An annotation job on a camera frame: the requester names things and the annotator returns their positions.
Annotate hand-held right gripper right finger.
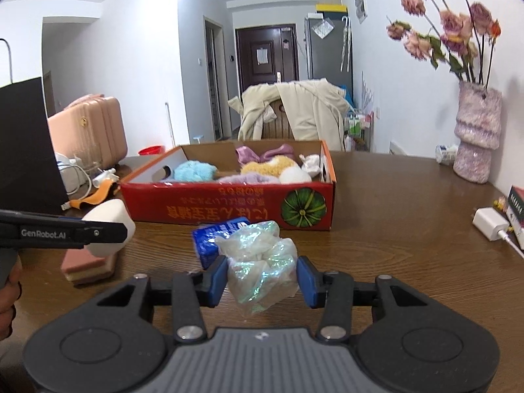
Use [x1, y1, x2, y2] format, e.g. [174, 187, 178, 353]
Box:
[296, 255, 430, 343]

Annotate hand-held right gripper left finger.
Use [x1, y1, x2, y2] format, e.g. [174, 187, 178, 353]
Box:
[88, 255, 229, 343]

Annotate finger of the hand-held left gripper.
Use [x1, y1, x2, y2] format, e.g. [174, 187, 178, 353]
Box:
[81, 220, 129, 249]

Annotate white soft foam block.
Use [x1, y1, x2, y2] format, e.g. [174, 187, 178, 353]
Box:
[82, 198, 137, 257]

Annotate iridescent plastic bag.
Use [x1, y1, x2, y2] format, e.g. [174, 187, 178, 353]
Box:
[215, 220, 299, 317]

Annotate red pumpkin print cardboard box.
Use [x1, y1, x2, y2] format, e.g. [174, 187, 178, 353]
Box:
[120, 140, 337, 232]

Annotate white and tan plush toy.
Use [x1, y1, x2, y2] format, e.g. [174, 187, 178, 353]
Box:
[239, 156, 312, 184]

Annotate person's left hand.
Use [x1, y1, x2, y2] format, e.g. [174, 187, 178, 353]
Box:
[0, 259, 24, 341]

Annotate pink layered sponge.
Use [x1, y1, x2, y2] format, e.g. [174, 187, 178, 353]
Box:
[60, 248, 120, 287]

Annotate blue tissue packet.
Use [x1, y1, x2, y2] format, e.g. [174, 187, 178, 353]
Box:
[192, 217, 251, 270]

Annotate black paper bag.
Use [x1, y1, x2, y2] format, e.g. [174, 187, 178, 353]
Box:
[0, 38, 68, 214]

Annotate light blue plush toy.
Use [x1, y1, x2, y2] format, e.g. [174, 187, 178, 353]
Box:
[174, 161, 218, 181]

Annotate lavender plush toy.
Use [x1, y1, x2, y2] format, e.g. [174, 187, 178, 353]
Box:
[220, 173, 280, 186]

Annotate pink suitcase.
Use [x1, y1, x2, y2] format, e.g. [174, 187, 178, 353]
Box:
[47, 94, 128, 169]

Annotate white crumpled cloth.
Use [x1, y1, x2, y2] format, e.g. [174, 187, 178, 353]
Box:
[300, 153, 323, 177]

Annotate storage rack with bottles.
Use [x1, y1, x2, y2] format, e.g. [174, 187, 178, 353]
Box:
[343, 107, 376, 152]

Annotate wooden chair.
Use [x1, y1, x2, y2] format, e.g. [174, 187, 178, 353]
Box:
[261, 97, 296, 140]

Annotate beige coat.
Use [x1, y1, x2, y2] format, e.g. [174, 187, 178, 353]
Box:
[228, 79, 351, 152]

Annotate small white bottle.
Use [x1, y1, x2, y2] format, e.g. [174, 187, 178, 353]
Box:
[435, 143, 459, 165]

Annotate white charger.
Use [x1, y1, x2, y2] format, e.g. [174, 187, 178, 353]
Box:
[472, 207, 511, 242]

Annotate dark cover book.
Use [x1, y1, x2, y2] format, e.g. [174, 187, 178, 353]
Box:
[505, 185, 524, 251]

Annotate grey refrigerator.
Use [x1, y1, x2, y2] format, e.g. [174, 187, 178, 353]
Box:
[303, 13, 354, 91]

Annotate pink speckled vase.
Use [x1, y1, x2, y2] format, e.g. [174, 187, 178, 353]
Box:
[452, 81, 504, 184]

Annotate dark brown entrance door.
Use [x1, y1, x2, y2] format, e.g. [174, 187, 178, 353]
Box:
[235, 24, 298, 91]

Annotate white folded umbrella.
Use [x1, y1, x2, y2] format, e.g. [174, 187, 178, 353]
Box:
[340, 16, 351, 73]

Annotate clear plastic bag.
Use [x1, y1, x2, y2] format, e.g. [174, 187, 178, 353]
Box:
[310, 20, 335, 40]

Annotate pink dried flowers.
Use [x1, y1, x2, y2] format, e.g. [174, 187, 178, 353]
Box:
[386, 0, 503, 91]

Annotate orange strap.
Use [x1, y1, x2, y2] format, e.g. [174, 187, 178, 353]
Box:
[69, 179, 116, 210]

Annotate interior doorway frame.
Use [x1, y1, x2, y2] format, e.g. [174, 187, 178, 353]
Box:
[203, 16, 224, 140]

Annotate white charger cable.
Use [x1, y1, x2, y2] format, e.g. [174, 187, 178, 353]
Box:
[507, 231, 524, 259]

